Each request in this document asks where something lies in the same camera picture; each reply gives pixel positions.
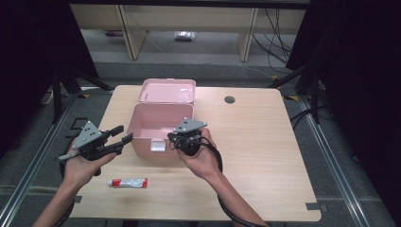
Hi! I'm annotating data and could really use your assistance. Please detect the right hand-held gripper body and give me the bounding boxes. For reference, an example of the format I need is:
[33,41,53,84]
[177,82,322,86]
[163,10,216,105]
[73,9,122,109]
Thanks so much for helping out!
[166,117,208,157]

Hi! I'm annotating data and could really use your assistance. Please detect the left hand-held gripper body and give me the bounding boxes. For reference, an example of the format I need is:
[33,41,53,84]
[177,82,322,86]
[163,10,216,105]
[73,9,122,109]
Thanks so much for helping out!
[57,120,112,163]

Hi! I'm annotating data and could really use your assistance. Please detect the pink storage box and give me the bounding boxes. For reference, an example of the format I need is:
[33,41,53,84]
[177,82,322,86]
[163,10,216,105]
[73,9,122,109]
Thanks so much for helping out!
[127,78,197,160]

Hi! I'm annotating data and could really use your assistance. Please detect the red and white toothpaste tube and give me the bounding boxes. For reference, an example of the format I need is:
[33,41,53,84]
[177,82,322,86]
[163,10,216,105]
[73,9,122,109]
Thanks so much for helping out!
[107,177,148,189]

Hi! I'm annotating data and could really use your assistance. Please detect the person's right hand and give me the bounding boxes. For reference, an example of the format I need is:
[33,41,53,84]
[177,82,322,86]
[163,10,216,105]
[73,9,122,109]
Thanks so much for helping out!
[175,127,223,182]

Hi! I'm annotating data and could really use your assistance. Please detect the person's left hand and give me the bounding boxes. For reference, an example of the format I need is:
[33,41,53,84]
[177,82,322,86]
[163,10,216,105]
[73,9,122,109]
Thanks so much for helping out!
[62,138,118,190]

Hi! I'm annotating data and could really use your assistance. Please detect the black metal stand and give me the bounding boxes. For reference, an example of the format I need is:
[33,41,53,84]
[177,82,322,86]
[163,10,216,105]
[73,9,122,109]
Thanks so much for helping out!
[268,62,321,125]
[51,64,113,124]

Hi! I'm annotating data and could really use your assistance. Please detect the dark curtain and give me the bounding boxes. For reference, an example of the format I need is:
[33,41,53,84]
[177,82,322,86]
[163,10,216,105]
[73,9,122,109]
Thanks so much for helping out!
[285,0,401,221]
[0,0,100,159]

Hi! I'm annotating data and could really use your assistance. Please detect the clear plastic bag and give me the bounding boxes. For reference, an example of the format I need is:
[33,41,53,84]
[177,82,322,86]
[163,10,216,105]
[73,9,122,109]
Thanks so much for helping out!
[174,30,197,42]

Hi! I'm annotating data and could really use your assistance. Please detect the beige wooden shelf unit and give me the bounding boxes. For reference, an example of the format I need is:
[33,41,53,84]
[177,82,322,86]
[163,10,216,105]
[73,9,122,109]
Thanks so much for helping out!
[69,3,306,62]

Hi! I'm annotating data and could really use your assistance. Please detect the right hand-held gripper black cable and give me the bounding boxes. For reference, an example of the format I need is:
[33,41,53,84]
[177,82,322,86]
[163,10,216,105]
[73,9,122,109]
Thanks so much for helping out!
[169,135,272,227]

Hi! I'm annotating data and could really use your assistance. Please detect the hand-held gripper black cable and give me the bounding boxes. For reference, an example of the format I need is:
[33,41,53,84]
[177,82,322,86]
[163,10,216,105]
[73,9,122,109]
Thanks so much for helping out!
[55,133,79,227]
[169,135,272,227]

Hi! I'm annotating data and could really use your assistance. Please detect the aluminium floor rail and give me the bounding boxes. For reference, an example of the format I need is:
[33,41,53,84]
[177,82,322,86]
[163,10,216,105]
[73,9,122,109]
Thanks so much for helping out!
[297,96,370,227]
[0,93,79,227]

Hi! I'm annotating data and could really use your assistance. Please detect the left hand-held gripper black cable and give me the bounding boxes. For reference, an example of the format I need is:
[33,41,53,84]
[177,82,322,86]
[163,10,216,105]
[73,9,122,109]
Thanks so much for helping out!
[55,133,79,227]

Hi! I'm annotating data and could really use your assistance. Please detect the black floor cables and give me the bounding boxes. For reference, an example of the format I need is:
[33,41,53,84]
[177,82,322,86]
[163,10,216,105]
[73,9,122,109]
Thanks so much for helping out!
[252,9,294,65]

